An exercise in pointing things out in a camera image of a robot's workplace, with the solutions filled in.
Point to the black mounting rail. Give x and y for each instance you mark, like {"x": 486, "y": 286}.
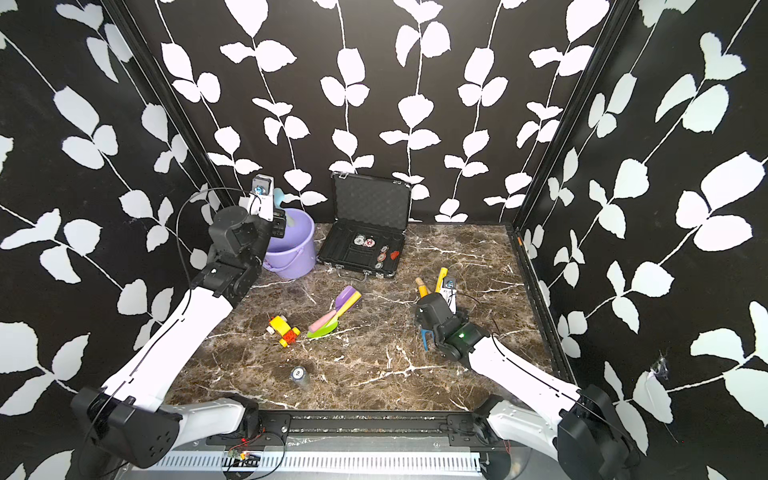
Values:
{"x": 460, "y": 428}

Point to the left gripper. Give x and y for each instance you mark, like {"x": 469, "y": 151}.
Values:
{"x": 277, "y": 224}

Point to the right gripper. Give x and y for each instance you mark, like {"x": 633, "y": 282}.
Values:
{"x": 419, "y": 314}

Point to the purple plastic bucket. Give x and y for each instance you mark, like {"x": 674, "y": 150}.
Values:
{"x": 293, "y": 255}

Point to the yellow tool wooden tip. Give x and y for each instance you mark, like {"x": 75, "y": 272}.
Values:
{"x": 421, "y": 287}

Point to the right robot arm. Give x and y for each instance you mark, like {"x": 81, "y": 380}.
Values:
{"x": 577, "y": 427}

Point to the blue rake yellow handle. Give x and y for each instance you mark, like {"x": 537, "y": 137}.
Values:
{"x": 428, "y": 339}

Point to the black poker chip case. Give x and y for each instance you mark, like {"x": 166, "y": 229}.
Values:
{"x": 373, "y": 207}

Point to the yellow red toy car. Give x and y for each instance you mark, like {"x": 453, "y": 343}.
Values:
{"x": 279, "y": 326}

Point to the light blue toy shovel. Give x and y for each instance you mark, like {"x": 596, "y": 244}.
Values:
{"x": 279, "y": 197}

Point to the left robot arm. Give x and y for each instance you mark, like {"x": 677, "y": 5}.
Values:
{"x": 127, "y": 416}

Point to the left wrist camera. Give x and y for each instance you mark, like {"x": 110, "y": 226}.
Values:
{"x": 260, "y": 200}

